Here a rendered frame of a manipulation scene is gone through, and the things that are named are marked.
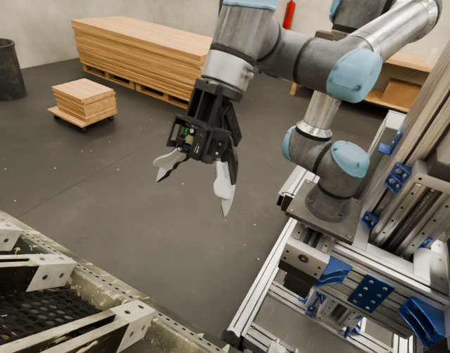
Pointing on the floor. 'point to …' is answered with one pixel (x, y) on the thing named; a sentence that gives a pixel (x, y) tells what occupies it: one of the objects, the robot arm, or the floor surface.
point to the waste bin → (5, 71)
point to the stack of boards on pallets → (142, 54)
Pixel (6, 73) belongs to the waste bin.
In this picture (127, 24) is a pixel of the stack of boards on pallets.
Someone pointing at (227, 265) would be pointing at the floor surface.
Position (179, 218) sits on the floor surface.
